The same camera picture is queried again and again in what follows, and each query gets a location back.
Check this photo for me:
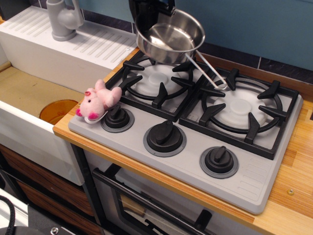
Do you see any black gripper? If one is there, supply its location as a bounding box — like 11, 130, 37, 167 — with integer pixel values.
129, 0, 176, 17

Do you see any stainless steel pan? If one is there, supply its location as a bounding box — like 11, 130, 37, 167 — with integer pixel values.
135, 9, 227, 90

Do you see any pink stuffed pig toy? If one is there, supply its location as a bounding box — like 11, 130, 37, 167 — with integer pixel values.
75, 79, 122, 121

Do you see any black left stove knob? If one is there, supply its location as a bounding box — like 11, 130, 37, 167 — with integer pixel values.
101, 105, 134, 133

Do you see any black stove knob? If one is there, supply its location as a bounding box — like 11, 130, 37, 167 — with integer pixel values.
101, 105, 134, 133
200, 146, 239, 179
143, 120, 187, 158

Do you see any black middle stove knob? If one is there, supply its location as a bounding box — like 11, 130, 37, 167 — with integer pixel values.
143, 120, 187, 158

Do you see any grey toy stove top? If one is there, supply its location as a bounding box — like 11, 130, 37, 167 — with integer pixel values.
68, 63, 297, 214

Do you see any black right stove knob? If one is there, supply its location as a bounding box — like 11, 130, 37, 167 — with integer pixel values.
200, 146, 239, 179

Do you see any grey toy faucet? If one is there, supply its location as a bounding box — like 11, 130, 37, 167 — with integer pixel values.
46, 0, 84, 42

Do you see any black left burner grate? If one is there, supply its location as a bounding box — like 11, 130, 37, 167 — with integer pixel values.
106, 51, 206, 122

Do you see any black burner grate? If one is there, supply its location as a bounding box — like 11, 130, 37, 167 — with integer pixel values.
179, 68, 302, 160
106, 51, 206, 122

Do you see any white toy sink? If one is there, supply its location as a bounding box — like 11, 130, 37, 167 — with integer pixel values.
0, 6, 136, 186

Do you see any orange plastic plate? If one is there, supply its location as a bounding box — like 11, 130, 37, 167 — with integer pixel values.
39, 99, 78, 125

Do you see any black right burner grate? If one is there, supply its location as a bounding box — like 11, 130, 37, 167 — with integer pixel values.
179, 68, 302, 160

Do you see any toy oven door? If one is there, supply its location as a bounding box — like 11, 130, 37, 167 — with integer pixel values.
85, 151, 258, 235

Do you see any wooden drawer front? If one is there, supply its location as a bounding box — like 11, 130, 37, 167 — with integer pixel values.
0, 145, 94, 216

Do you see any teal wall cabinet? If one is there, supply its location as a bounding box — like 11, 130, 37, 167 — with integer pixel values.
78, 0, 313, 71

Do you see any black oven door handle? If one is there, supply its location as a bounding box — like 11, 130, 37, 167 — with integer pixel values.
92, 164, 212, 235

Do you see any black braided cable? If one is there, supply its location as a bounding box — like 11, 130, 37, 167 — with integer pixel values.
0, 194, 17, 235

